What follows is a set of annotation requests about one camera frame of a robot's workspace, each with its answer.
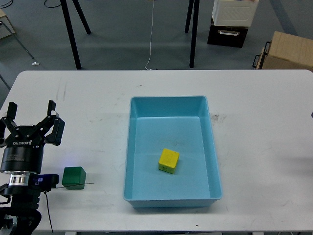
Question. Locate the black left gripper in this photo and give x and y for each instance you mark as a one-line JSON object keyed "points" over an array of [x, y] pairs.
{"points": [[24, 147]]}

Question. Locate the green cube block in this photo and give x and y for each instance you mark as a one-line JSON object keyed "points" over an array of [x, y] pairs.
{"points": [[74, 178]]}

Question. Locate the yellow cube block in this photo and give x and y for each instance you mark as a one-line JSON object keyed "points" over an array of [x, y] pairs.
{"points": [[168, 161]]}

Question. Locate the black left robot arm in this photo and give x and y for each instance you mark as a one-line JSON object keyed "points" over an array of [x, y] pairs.
{"points": [[19, 214]]}

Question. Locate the white storage box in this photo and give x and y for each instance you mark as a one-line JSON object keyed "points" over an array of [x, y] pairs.
{"points": [[238, 13]]}

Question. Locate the wooden cabinet with metal leg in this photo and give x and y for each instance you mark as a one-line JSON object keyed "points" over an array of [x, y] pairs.
{"points": [[6, 30]]}

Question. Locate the light blue plastic bin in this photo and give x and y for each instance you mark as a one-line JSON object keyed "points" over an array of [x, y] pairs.
{"points": [[181, 124]]}

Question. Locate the black right easel legs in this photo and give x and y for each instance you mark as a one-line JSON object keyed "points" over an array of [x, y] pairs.
{"points": [[192, 16]]}

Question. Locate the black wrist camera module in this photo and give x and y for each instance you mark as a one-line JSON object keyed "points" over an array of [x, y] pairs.
{"points": [[46, 182]]}

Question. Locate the black box with handle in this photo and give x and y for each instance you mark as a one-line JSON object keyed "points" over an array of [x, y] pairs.
{"points": [[227, 36]]}

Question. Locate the cardboard box with handles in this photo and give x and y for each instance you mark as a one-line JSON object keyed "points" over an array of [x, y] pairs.
{"points": [[285, 52]]}

